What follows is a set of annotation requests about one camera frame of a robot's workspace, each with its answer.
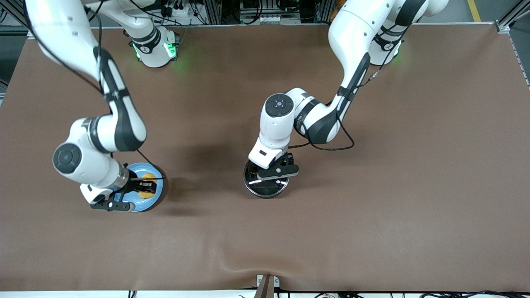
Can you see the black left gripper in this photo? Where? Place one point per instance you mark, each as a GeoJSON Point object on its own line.
{"type": "Point", "coordinates": [287, 159]}

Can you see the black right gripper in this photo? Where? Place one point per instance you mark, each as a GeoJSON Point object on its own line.
{"type": "Point", "coordinates": [135, 181]}

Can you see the yellow potato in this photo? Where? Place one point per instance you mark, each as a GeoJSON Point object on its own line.
{"type": "Point", "coordinates": [149, 177]}

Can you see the glass lid with blue knob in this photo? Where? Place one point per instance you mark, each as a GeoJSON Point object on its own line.
{"type": "Point", "coordinates": [269, 188]}

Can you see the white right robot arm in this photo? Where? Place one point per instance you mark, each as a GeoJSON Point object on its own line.
{"type": "Point", "coordinates": [89, 163]}

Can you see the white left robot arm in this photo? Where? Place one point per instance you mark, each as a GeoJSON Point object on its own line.
{"type": "Point", "coordinates": [356, 37]}

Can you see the blue plate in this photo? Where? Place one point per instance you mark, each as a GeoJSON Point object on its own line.
{"type": "Point", "coordinates": [158, 196]}

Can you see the brown table cloth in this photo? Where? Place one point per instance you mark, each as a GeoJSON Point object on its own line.
{"type": "Point", "coordinates": [372, 227]}

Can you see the grey metal table clamp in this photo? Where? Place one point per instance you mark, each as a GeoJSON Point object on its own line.
{"type": "Point", "coordinates": [267, 283]}

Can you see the white terminal block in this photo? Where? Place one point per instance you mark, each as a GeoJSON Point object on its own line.
{"type": "Point", "coordinates": [273, 19]}

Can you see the black device box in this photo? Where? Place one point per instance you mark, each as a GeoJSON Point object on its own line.
{"type": "Point", "coordinates": [252, 5]}

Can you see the white power strip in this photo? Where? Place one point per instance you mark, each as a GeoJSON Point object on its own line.
{"type": "Point", "coordinates": [182, 12]}

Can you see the aluminium frame post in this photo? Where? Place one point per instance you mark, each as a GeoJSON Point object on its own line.
{"type": "Point", "coordinates": [213, 12]}
{"type": "Point", "coordinates": [324, 10]}

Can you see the slanted aluminium frame profile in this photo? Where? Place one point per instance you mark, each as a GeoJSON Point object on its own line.
{"type": "Point", "coordinates": [515, 14]}

